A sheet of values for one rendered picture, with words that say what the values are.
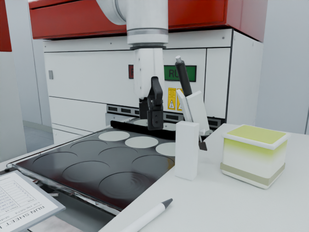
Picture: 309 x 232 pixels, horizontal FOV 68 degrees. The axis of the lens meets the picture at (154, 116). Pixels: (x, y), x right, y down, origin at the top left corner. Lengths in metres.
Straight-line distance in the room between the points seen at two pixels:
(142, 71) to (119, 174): 0.23
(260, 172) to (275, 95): 1.81
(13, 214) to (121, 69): 0.61
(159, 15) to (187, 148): 0.25
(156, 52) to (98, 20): 0.42
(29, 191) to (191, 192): 0.22
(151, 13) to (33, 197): 0.35
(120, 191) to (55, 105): 0.75
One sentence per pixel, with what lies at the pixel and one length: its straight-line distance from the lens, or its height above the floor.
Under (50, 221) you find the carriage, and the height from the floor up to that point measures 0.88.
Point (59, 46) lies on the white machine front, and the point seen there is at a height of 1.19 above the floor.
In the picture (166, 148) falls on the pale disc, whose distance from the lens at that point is 0.64.
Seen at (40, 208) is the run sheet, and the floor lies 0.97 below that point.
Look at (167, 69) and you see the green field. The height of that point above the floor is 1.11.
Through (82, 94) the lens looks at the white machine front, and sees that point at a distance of 0.99.
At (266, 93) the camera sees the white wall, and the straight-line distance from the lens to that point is 2.15.
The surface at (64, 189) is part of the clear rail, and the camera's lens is 0.48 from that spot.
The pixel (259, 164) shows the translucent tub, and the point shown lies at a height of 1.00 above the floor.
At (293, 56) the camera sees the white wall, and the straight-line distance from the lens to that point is 2.13.
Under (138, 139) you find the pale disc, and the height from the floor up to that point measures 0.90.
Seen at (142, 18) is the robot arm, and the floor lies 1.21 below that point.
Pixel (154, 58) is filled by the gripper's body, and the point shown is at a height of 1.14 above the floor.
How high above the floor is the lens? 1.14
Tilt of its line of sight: 14 degrees down
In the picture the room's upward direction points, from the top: straight up
